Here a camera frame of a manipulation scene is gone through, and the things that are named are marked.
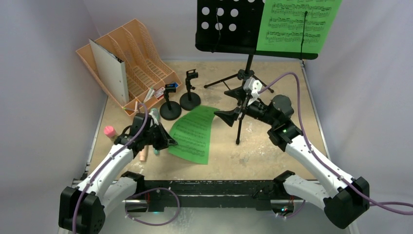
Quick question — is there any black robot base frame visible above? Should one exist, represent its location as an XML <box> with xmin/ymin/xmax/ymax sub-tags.
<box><xmin>127</xmin><ymin>176</ymin><xmax>302</xmax><ymax>216</ymax></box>

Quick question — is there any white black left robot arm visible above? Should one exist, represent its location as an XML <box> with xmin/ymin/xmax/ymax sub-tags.
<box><xmin>58</xmin><ymin>113</ymin><xmax>178</xmax><ymax>234</ymax></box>

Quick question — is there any pink toy microphone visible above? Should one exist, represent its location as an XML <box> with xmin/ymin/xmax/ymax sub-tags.
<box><xmin>139</xmin><ymin>145</ymin><xmax>149</xmax><ymax>162</ymax></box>

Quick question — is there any black mic stand for pink mic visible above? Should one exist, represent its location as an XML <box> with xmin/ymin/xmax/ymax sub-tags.
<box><xmin>159</xmin><ymin>83</ymin><xmax>182</xmax><ymax>120</ymax></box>

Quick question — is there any black tripod music stand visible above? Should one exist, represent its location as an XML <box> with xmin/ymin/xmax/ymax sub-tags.
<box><xmin>195</xmin><ymin>0</ymin><xmax>302</xmax><ymax>150</ymax></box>

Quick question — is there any orange plastic file organizer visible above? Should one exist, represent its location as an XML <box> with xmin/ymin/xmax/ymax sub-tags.
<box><xmin>76</xmin><ymin>19</ymin><xmax>183</xmax><ymax>117</ymax></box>

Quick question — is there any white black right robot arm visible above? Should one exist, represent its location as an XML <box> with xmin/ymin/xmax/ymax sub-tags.
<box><xmin>214</xmin><ymin>87</ymin><xmax>370</xmax><ymax>229</ymax></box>

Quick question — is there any grey binder folder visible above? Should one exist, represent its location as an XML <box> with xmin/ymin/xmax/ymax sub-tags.
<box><xmin>89</xmin><ymin>39</ymin><xmax>130</xmax><ymax>106</ymax></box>

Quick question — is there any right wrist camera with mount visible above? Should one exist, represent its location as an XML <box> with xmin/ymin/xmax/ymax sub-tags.
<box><xmin>243</xmin><ymin>77</ymin><xmax>263</xmax><ymax>105</ymax></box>

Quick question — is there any red white staples box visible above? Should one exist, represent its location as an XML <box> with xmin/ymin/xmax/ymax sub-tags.
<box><xmin>153</xmin><ymin>87</ymin><xmax>165</xmax><ymax>99</ymax></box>

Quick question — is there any green capped marker middle slot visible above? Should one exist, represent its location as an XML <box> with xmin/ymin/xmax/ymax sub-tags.
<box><xmin>143</xmin><ymin>87</ymin><xmax>154</xmax><ymax>102</ymax></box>

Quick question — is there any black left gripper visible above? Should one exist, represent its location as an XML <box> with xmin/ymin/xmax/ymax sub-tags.
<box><xmin>143</xmin><ymin>122</ymin><xmax>177</xmax><ymax>151</ymax></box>

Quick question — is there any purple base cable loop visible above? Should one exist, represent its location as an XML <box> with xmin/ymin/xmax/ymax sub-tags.
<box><xmin>125</xmin><ymin>188</ymin><xmax>180</xmax><ymax>227</ymax></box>

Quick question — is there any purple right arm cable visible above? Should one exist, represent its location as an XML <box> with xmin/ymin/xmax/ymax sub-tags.
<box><xmin>258</xmin><ymin>72</ymin><xmax>413</xmax><ymax>216</ymax></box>

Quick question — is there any pink capped bottle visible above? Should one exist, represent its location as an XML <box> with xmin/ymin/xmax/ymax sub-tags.
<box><xmin>104</xmin><ymin>125</ymin><xmax>119</xmax><ymax>142</ymax></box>

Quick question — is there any black mic stand with green mic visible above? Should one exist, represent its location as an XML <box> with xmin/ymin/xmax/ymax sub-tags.
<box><xmin>180</xmin><ymin>69</ymin><xmax>201</xmax><ymax>111</ymax></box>

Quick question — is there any green sheet music paper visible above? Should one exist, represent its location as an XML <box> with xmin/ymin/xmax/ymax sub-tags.
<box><xmin>256</xmin><ymin>0</ymin><xmax>341</xmax><ymax>54</ymax></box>
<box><xmin>168</xmin><ymin>105</ymin><xmax>218</xmax><ymax>165</ymax></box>

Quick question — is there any mint green toy microphone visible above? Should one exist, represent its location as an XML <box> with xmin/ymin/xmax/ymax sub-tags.
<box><xmin>150</xmin><ymin>108</ymin><xmax>160</xmax><ymax>156</ymax></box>

